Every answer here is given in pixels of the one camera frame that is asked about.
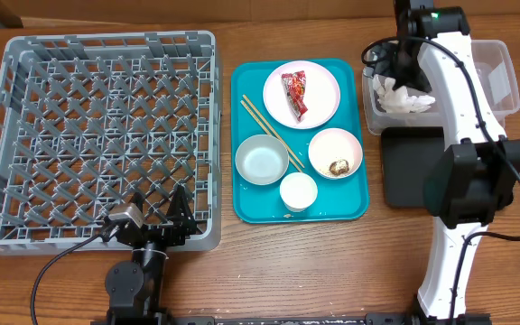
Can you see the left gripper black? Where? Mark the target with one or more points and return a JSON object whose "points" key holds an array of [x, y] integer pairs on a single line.
{"points": [[184, 227]]}

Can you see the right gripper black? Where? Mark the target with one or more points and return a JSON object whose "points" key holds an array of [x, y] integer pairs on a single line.
{"points": [[404, 72]]}

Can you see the red snack wrapper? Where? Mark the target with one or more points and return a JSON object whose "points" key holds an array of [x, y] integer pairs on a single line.
{"points": [[294, 85]]}

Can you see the grey bowl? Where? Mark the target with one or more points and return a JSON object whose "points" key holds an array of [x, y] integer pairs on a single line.
{"points": [[261, 159]]}

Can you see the pink bowl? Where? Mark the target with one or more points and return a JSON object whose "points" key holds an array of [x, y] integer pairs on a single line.
{"points": [[331, 144]]}

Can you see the rice and food leftovers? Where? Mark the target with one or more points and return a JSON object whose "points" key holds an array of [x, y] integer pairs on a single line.
{"points": [[339, 167]]}

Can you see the white cup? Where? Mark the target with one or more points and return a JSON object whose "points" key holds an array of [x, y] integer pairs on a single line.
{"points": [[298, 191]]}

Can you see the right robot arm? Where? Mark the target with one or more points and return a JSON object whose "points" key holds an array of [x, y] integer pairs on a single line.
{"points": [[480, 165]]}

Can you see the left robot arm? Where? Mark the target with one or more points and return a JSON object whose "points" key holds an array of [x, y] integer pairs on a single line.
{"points": [[134, 286]]}

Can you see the black waste tray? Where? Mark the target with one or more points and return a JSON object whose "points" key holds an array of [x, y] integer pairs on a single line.
{"points": [[409, 155]]}

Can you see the grey plastic dishwasher rack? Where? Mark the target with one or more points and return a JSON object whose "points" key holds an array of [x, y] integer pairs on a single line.
{"points": [[87, 121]]}

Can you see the large pink plate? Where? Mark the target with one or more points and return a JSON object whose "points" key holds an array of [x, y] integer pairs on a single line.
{"points": [[322, 95]]}

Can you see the wooden chopstick upper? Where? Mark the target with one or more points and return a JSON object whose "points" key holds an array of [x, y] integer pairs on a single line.
{"points": [[271, 128]]}

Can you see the teal plastic tray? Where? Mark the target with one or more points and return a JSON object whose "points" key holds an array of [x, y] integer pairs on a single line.
{"points": [[337, 200]]}

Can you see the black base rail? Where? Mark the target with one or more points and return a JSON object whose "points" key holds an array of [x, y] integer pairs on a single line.
{"points": [[368, 319]]}

